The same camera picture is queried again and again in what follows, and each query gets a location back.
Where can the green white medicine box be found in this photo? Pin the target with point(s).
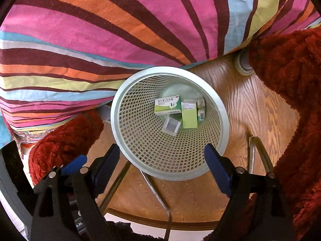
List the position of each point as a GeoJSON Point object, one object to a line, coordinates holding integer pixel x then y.
{"type": "Point", "coordinates": [167, 105]}

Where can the metal chair leg frame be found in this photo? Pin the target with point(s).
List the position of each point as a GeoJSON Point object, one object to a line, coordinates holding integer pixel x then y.
{"type": "Point", "coordinates": [155, 190]}

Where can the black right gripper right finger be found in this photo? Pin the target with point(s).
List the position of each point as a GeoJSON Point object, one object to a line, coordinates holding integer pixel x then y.
{"type": "Point", "coordinates": [255, 209]}

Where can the white round bed foot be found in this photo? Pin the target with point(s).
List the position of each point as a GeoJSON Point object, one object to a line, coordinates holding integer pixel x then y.
{"type": "Point", "coordinates": [242, 64]}

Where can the white mesh waste basket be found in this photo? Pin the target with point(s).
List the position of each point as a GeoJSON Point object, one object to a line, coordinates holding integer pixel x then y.
{"type": "Point", "coordinates": [138, 130]}

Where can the striped colourful bed sheet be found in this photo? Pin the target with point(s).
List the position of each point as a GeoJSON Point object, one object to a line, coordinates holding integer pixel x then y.
{"type": "Point", "coordinates": [62, 57]}

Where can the small white green box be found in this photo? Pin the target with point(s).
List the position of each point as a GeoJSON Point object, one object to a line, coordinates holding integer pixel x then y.
{"type": "Point", "coordinates": [201, 109]}

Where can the grey white square packet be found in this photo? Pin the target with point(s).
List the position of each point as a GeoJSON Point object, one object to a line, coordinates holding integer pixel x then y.
{"type": "Point", "coordinates": [171, 126]}

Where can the light green cardboard box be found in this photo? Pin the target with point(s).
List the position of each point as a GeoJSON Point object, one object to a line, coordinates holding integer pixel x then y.
{"type": "Point", "coordinates": [189, 115]}

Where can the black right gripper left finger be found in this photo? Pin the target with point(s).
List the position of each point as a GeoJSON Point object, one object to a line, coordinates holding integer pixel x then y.
{"type": "Point", "coordinates": [87, 184]}

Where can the red fluffy rug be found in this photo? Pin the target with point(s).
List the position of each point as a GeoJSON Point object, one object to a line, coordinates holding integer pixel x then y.
{"type": "Point", "coordinates": [288, 69]}

